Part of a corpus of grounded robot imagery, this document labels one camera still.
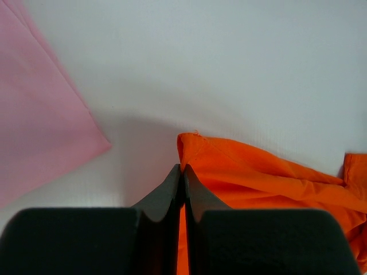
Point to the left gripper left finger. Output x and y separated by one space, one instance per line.
141 239

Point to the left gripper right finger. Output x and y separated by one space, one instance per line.
223 240

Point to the orange t shirt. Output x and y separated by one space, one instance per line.
246 177

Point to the folded pink t shirt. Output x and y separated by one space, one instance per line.
47 129

